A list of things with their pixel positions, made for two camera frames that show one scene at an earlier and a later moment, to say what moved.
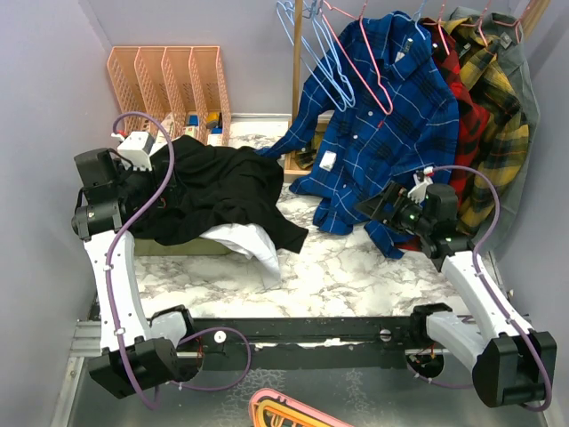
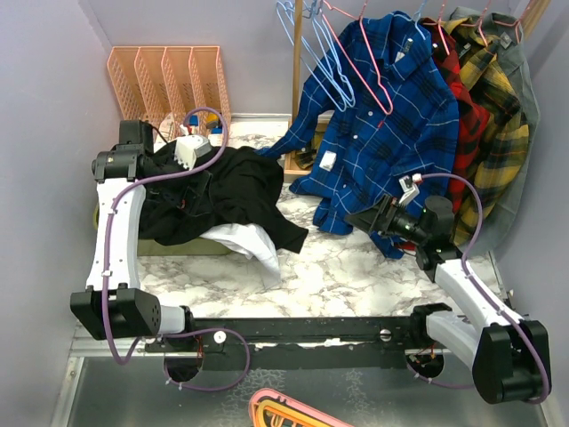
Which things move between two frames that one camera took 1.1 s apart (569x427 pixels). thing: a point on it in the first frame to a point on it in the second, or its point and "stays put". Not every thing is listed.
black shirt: x=212 y=184 stays put
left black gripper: x=125 y=169 to x=171 y=161
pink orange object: x=269 y=407 stays put
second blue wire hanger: x=416 y=18 stays put
